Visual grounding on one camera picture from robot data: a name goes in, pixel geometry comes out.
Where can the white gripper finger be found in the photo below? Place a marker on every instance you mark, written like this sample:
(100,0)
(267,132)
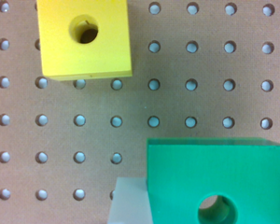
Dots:
(130,204)

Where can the dark green square block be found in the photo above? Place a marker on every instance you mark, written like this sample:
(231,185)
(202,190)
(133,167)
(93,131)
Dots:
(213,181)

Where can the yellow square block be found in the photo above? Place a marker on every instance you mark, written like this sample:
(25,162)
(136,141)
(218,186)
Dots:
(84,39)

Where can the brown pegboard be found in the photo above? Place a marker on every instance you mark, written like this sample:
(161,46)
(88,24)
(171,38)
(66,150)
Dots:
(201,68)

